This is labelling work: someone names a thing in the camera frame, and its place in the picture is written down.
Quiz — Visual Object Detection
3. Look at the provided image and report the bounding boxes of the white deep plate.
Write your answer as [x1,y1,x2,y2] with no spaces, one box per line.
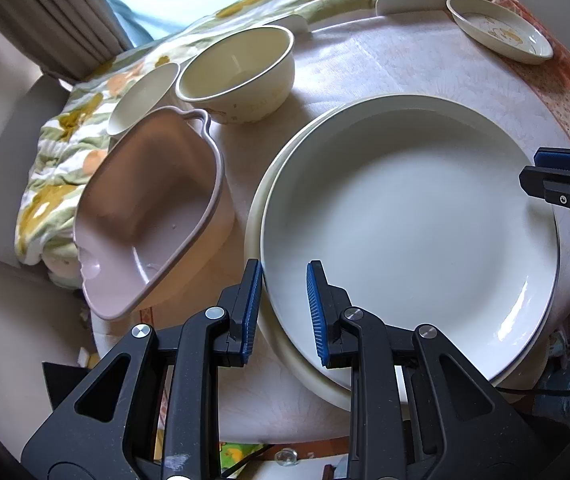
[258,104,563,384]

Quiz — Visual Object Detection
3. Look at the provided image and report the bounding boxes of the small duck saucer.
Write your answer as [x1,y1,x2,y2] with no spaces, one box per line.
[446,0,554,65]

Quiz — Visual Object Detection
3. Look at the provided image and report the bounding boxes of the grey bed headboard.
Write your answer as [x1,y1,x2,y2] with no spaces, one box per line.
[0,75,69,269]

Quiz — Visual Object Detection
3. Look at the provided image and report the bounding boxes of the floral green yellow duvet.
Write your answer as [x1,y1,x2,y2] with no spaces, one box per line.
[15,0,376,289]

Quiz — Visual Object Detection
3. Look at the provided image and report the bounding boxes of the cream yellow bowl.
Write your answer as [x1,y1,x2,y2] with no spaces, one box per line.
[176,25,294,125]

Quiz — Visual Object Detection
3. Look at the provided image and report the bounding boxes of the large yellow duck plate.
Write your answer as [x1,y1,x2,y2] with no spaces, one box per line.
[242,93,562,411]

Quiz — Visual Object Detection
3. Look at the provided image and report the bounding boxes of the pink square bowl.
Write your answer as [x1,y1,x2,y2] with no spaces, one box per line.
[73,106,235,321]

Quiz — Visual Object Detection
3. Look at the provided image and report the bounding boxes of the white round bowl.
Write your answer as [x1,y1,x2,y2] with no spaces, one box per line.
[106,63,181,141]

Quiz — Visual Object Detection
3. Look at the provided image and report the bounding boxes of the orange floral cloth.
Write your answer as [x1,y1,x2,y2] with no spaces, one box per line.
[492,0,570,141]

